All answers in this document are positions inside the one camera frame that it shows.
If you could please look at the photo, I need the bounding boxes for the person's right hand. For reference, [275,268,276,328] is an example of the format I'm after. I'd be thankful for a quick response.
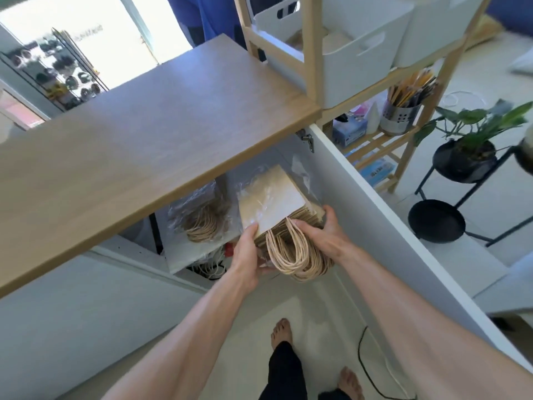
[289,205,355,268]

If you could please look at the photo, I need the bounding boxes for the bunch of pencils and pens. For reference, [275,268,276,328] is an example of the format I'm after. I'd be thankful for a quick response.
[387,70,439,109]

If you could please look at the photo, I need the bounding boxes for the tangle of white cables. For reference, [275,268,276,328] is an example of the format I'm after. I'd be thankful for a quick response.
[187,250,229,281]

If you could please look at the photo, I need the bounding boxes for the coiled white cable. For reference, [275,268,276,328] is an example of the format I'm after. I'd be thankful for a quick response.
[441,91,488,111]

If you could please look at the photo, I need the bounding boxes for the person's right foot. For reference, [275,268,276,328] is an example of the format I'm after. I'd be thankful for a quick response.
[337,367,365,400]

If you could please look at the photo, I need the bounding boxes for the flat blue packet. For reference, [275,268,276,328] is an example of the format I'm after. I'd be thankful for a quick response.
[359,158,397,187]

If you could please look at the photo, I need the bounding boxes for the person's left hand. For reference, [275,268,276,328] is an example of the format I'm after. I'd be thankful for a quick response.
[230,222,276,293]

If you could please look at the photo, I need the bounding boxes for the perforated metal utensil holder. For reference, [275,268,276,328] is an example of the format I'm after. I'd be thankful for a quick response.
[380,99,421,136]

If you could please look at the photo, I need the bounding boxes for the person's right forearm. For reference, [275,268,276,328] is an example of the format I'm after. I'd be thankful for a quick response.
[338,244,533,400]

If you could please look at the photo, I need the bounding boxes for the person's black trousers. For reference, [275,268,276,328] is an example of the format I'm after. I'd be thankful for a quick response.
[259,341,355,400]

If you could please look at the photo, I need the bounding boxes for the person's foot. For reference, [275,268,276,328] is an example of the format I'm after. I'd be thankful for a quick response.
[337,367,365,400]
[271,318,294,350]

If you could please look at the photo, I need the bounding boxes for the person's left foot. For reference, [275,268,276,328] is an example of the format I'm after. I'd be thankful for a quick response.
[271,318,294,350]

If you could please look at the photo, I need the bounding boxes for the black floor cable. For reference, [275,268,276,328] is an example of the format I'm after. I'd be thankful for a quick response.
[357,326,417,400]

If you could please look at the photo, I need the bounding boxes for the sunglasses display rack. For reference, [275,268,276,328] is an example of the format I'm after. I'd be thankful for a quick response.
[0,28,110,112]

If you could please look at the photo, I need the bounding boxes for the wooden shelf rack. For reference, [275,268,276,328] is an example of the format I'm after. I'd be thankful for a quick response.
[233,0,494,194]

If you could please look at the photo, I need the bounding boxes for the white cabinet door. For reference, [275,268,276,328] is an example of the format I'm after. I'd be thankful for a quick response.
[309,124,533,373]

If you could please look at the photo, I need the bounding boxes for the bundle of paper bags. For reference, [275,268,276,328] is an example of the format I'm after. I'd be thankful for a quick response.
[169,182,234,243]
[234,156,337,283]

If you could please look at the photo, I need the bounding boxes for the green potted plant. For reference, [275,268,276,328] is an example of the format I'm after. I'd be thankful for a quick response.
[413,99,533,184]

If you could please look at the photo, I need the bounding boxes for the person's left forearm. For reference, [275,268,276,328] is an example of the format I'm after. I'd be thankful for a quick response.
[101,274,255,400]

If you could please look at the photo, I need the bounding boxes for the metal door hinge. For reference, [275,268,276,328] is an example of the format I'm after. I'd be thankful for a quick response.
[296,129,316,154]

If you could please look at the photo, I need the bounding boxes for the wooden topped white cabinet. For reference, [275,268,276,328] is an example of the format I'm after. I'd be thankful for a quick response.
[0,34,323,400]

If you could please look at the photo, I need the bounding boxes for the blue tissue box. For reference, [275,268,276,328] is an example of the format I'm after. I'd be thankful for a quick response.
[332,116,369,148]

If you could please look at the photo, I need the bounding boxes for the white storage bin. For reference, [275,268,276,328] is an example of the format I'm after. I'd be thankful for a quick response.
[393,0,486,68]
[254,0,415,109]

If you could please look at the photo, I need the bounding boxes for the black metal plant stand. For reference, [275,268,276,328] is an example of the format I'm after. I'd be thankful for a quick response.
[407,143,533,248]

